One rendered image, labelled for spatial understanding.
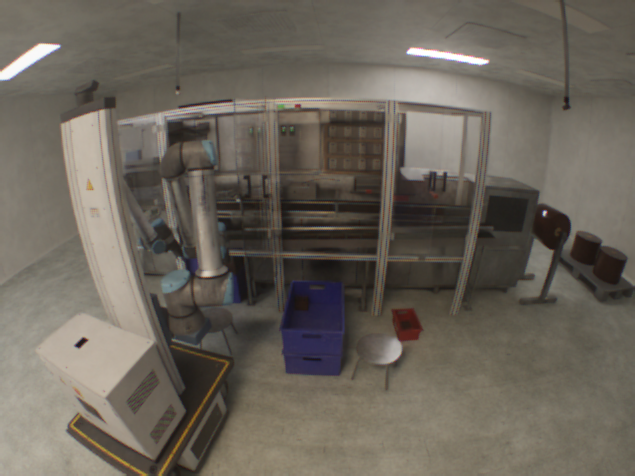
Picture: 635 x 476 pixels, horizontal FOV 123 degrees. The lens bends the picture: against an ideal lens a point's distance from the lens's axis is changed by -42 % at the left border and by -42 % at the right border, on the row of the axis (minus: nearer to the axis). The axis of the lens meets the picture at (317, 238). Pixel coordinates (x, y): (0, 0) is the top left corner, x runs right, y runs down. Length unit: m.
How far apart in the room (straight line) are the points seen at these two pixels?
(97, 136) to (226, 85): 4.79
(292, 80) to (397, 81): 1.86
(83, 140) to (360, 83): 4.77
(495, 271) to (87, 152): 3.26
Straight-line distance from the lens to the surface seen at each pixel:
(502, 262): 3.16
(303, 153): 2.70
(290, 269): 2.81
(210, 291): 1.32
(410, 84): 5.59
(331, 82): 5.45
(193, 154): 1.25
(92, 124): 1.24
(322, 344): 1.90
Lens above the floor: 1.62
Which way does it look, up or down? 23 degrees down
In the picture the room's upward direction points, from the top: straight up
